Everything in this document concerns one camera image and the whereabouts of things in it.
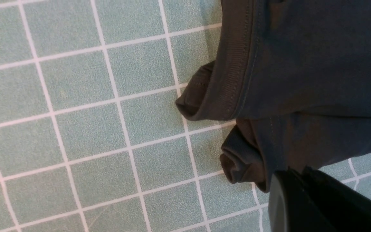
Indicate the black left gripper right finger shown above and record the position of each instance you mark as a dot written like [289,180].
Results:
[335,207]

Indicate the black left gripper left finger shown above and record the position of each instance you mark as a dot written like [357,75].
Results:
[290,207]

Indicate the dark gray long-sleeve top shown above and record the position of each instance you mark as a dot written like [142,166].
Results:
[296,77]

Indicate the green checkered table mat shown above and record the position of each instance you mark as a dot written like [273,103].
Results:
[90,138]

